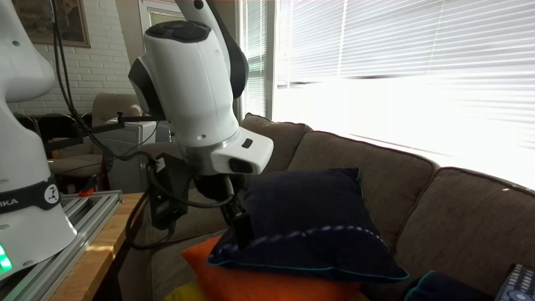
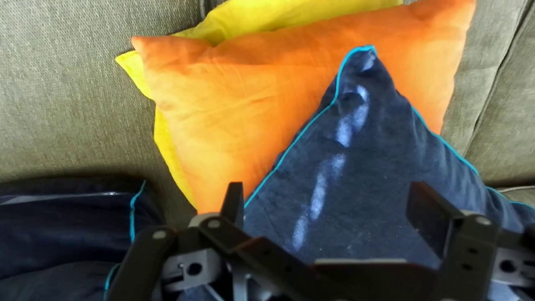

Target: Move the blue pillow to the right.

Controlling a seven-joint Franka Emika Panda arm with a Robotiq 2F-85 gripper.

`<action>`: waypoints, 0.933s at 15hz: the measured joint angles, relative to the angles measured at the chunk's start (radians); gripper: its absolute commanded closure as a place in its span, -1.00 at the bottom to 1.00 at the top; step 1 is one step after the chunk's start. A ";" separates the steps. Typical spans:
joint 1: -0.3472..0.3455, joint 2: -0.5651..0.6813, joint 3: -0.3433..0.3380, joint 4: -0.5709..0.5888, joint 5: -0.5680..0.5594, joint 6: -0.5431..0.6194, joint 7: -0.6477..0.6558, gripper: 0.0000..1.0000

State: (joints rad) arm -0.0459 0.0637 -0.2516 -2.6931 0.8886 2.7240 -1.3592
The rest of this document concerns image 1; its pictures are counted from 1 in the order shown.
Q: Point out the grey-brown fabric sofa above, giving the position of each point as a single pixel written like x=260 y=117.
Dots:
x=462 y=223

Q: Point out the framed wall picture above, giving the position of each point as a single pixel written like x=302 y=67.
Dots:
x=56 y=22

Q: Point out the dark remote with buttons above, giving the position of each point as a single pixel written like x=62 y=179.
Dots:
x=519 y=285

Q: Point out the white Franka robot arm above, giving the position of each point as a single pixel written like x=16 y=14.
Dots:
x=190 y=84

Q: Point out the aluminium rail base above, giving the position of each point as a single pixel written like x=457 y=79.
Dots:
x=84 y=214

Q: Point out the yellow pillow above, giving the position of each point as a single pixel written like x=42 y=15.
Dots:
x=186 y=295

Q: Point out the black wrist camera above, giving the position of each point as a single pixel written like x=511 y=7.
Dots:
x=169 y=193

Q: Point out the beige armchair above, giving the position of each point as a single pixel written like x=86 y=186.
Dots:
x=114 y=106

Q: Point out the white cabinet box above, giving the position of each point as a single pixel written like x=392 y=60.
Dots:
x=126 y=161

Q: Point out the orange pillow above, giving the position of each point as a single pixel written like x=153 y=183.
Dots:
x=251 y=285

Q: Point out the dark blue teal-piped pillow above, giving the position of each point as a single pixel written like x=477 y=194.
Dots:
x=440 y=288

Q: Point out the orange rail clamp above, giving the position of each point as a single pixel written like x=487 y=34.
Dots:
x=86 y=193

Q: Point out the wooden table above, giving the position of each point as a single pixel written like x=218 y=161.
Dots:
x=94 y=261

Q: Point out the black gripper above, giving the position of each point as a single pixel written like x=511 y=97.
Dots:
x=215 y=189

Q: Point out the dark navy blue cloth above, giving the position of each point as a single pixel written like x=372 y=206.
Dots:
x=312 y=223

